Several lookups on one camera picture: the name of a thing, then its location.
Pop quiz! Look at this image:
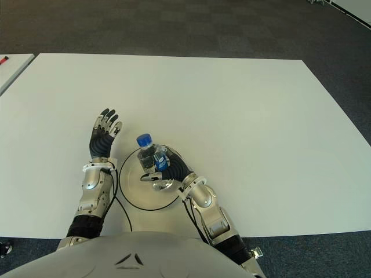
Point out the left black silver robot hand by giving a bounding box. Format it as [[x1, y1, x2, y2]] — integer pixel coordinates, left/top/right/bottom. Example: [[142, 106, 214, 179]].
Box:
[[88, 108, 123, 159]]

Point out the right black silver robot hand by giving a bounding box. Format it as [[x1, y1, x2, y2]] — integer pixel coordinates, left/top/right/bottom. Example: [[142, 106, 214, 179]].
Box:
[[140, 144, 195, 191]]

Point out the clear water bottle blue cap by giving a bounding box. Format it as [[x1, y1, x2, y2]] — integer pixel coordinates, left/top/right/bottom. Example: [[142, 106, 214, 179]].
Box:
[[136, 133, 174, 191]]

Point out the white plate black rim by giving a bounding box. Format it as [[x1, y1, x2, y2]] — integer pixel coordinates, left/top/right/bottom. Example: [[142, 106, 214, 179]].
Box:
[[119, 146, 186, 211]]

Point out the grey robot torso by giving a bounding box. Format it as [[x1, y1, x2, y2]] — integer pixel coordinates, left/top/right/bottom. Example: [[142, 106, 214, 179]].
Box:
[[0, 231, 259, 278]]

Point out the black caster wheel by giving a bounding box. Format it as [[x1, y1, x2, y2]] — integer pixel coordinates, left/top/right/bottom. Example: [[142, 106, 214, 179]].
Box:
[[0, 242, 13, 258]]

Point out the white panel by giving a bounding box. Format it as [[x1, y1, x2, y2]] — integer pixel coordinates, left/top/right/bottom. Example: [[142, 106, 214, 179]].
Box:
[[332, 0, 371, 30]]

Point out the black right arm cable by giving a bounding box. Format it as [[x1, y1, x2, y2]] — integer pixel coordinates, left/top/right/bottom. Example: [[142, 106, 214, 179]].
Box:
[[181, 193, 212, 246]]

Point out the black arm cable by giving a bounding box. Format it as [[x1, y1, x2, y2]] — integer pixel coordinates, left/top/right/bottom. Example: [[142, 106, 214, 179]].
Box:
[[108, 167, 133, 232], [181, 193, 212, 246]]

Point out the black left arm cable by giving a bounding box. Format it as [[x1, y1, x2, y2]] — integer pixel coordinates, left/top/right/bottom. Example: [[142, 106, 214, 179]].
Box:
[[108, 167, 133, 232]]

